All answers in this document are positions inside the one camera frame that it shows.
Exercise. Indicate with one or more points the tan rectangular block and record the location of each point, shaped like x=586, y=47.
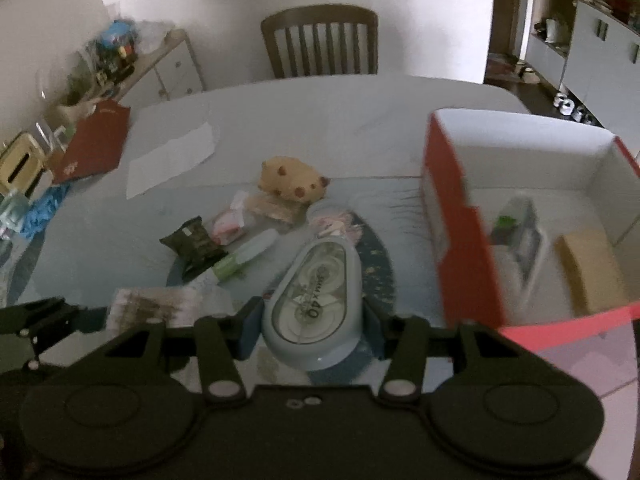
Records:
x=587, y=272

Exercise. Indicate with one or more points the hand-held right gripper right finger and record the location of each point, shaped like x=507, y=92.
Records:
x=374, y=330

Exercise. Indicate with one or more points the red cardboard box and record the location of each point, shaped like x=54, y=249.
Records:
x=457, y=240

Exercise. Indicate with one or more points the light blue correction tape dispenser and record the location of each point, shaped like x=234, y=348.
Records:
x=312, y=305

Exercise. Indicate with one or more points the wooden chair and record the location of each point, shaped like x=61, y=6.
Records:
x=320, y=40

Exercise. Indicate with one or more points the white kettle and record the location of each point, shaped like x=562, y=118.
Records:
x=552, y=31

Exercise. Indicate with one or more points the white plastic bag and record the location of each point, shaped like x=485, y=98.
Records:
x=150, y=32

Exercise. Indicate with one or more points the grey cabinet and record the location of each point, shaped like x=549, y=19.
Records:
x=590, y=60

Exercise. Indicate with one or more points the pink candy bag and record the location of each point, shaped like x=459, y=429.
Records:
x=227, y=222

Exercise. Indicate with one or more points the green and white glue pen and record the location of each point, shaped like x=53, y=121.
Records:
x=245, y=257

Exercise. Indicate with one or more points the white sideboard cabinet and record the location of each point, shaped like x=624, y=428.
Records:
x=170, y=72

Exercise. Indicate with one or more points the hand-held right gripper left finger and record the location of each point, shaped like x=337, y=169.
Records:
x=248, y=327

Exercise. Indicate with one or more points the white shoe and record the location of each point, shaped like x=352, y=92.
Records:
x=567, y=105

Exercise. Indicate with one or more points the green and white stapler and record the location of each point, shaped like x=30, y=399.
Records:
x=520, y=242

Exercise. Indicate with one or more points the white packet with brown sticks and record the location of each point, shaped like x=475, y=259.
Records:
x=150, y=307

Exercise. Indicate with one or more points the wooden door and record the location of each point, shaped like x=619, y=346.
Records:
x=505, y=15

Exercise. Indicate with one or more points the tan spotted pig toy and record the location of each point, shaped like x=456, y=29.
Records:
x=290, y=180

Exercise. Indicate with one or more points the red folder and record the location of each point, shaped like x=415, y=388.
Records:
x=92, y=142

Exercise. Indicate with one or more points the tan cracker packet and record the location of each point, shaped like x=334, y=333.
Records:
x=272, y=208

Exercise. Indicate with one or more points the white paper sheet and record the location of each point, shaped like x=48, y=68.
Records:
x=170, y=160

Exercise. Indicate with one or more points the blue cloth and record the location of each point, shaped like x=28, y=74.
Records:
x=42, y=210

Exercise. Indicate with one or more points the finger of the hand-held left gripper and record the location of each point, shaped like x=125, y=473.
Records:
x=92, y=320

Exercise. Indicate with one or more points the dark green snack packet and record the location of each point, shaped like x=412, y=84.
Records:
x=192, y=245

